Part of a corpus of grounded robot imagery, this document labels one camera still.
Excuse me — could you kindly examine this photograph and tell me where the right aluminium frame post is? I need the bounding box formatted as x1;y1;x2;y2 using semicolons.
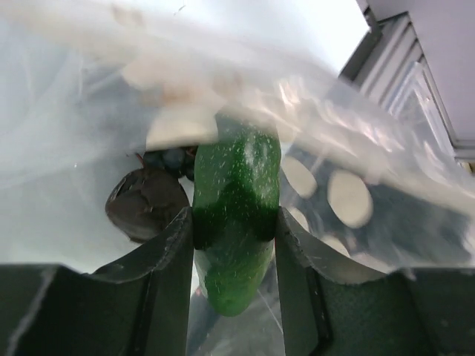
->
341;1;474;174

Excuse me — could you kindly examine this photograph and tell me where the dark green fake cucumber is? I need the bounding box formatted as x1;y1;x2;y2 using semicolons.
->
192;115;281;317

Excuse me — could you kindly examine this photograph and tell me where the dark fake grape bunch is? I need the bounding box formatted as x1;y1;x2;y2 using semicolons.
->
142;146;197;182

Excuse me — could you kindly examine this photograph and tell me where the polka dot zip bag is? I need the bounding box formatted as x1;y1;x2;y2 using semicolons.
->
1;1;474;355

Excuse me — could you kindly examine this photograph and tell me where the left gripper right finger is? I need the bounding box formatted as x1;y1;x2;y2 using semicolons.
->
275;208;393;355

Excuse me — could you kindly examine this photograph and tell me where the dark brown fake food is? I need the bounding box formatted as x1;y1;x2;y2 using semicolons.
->
105;168;190;243

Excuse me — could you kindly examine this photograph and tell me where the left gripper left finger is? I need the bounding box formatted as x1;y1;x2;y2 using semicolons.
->
94;208;193;355

